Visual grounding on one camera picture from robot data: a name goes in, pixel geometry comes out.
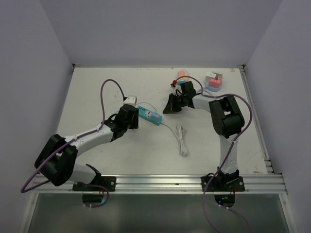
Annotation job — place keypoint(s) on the aluminium front rail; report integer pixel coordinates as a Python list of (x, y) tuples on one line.
[(191, 184)]

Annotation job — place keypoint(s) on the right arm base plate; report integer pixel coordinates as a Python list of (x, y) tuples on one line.
[(217, 185)]

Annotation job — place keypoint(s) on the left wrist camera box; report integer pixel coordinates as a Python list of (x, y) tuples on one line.
[(130, 100)]

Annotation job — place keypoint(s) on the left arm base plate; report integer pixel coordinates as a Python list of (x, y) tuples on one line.
[(108, 182)]

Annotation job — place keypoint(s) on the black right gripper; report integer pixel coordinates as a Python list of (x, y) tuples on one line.
[(171, 107)]

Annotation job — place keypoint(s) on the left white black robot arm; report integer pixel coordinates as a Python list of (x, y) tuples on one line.
[(57, 161)]

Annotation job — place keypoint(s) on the light blue charger plug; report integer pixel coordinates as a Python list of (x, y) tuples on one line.
[(156, 117)]

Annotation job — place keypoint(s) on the pink charger plug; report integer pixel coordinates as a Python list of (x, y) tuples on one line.
[(181, 73)]

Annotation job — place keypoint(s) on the blue cube socket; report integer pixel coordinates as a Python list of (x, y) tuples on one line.
[(179, 82)]

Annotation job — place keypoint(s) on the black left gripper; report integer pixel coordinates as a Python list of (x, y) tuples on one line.
[(134, 124)]

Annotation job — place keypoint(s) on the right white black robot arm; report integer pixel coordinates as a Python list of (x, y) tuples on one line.
[(227, 121)]

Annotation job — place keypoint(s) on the teal power strip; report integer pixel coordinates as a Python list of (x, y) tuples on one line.
[(146, 115)]

